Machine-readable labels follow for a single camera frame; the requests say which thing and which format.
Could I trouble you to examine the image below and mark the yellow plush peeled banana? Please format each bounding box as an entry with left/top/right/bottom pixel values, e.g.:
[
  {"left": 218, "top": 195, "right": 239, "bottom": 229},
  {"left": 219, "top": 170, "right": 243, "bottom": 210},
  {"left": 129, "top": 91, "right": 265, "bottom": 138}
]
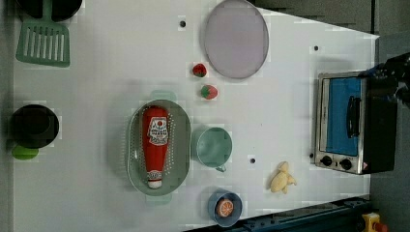
[{"left": 270, "top": 161, "right": 297, "bottom": 194}]

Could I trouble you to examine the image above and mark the green slotted spatula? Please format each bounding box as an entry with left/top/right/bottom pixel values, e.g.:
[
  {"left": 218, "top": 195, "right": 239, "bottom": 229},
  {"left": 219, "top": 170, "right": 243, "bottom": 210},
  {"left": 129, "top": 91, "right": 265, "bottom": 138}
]
[{"left": 15, "top": 0, "right": 71, "bottom": 68}]

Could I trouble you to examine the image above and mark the round lavender plate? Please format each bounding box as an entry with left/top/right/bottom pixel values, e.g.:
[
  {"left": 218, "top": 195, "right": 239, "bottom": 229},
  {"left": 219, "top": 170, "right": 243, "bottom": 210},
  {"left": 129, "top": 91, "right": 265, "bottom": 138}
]
[{"left": 204, "top": 0, "right": 269, "bottom": 78}]

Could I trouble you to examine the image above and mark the black round container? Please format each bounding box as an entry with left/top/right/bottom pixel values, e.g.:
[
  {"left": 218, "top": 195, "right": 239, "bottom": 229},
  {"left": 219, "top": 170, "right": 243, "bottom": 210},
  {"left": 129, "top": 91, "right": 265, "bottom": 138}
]
[{"left": 15, "top": 0, "right": 83, "bottom": 22}]

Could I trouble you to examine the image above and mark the teal green cup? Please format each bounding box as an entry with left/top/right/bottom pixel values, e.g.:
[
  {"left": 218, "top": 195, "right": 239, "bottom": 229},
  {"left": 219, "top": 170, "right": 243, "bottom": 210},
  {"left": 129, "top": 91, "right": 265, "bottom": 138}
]
[{"left": 191, "top": 127, "right": 233, "bottom": 172}]

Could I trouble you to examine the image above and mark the plush orange slice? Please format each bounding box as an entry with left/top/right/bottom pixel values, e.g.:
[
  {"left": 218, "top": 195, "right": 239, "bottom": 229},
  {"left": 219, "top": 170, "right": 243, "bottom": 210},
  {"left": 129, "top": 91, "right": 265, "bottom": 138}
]
[{"left": 216, "top": 199, "right": 234, "bottom": 218}]

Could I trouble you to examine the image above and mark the yellow red clamp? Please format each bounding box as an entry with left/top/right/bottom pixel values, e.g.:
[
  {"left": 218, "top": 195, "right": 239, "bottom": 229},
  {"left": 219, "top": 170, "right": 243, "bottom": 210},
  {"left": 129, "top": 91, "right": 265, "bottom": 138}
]
[{"left": 362, "top": 213, "right": 389, "bottom": 232}]

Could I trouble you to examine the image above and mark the green oval strainer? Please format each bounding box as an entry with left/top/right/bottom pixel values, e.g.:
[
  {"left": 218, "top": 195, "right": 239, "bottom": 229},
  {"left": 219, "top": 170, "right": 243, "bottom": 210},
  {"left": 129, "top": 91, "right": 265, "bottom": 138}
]
[{"left": 126, "top": 90, "right": 191, "bottom": 206}]

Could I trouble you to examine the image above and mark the lime green round object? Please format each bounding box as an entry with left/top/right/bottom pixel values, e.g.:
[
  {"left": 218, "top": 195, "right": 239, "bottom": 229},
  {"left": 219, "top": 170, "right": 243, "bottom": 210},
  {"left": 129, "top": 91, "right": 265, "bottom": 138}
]
[{"left": 12, "top": 145, "right": 39, "bottom": 160}]

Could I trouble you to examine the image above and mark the red plush ketchup bottle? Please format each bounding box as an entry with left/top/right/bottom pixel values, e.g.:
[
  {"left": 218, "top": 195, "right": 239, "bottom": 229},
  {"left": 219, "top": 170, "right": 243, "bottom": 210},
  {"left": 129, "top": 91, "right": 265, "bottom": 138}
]
[{"left": 142, "top": 105, "right": 169, "bottom": 189}]

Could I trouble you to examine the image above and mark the blue bowl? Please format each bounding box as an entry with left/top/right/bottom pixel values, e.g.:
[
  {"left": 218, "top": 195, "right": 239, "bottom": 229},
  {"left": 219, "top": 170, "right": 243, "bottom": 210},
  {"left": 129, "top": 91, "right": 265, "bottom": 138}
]
[{"left": 208, "top": 188, "right": 243, "bottom": 227}]

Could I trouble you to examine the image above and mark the black round pot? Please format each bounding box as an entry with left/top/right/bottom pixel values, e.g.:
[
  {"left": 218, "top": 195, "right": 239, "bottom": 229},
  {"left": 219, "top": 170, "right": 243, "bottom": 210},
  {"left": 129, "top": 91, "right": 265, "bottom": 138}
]
[{"left": 11, "top": 104, "right": 60, "bottom": 149}]

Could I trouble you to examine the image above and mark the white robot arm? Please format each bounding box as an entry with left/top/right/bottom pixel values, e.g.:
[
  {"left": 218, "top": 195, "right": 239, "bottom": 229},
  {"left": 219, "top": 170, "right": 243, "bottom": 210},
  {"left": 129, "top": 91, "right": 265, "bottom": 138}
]
[{"left": 359, "top": 53, "right": 410, "bottom": 106}]

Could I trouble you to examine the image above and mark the dark red plush strawberry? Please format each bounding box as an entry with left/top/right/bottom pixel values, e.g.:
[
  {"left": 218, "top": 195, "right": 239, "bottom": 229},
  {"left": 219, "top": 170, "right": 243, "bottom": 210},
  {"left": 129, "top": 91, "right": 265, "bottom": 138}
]
[{"left": 192, "top": 64, "right": 207, "bottom": 77}]

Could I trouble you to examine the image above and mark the silver black toaster oven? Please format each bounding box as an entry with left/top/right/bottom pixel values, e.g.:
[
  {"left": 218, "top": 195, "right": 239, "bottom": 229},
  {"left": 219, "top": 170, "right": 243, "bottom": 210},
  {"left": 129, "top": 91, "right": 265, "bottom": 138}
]
[{"left": 314, "top": 72, "right": 397, "bottom": 175}]

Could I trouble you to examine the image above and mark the pink red plush strawberry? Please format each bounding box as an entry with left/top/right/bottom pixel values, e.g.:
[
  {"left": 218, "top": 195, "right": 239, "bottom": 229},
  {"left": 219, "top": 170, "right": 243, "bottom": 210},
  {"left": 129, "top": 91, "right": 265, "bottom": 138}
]
[{"left": 200, "top": 85, "right": 219, "bottom": 100}]

